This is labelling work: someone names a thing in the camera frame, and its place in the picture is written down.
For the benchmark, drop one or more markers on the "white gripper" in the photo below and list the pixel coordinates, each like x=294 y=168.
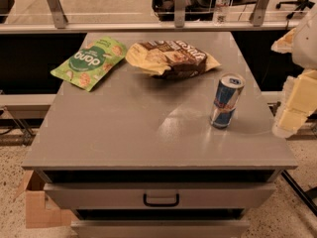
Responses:
x=306 y=45

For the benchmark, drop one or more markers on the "brown chip bag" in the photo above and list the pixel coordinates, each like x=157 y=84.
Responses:
x=170 y=59

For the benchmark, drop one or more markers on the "green snack bag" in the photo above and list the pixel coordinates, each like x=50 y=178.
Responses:
x=90 y=64

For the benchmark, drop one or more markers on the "blue silver energy drink can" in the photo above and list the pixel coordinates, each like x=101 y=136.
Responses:
x=228 y=92

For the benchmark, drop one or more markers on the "black office chair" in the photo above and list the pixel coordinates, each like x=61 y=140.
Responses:
x=300 y=6

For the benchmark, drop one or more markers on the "clear plastic water bottle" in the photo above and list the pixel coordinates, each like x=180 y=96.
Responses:
x=220 y=11

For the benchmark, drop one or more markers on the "grey drawer cabinet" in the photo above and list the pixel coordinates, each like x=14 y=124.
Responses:
x=100 y=151

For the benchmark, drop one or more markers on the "grey metal railing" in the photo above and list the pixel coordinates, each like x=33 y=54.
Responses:
x=39 y=16

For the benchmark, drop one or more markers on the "brown cardboard box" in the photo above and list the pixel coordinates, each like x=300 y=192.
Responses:
x=40 y=210

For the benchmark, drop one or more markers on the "black drawer handle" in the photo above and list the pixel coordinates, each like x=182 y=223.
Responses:
x=171 y=201

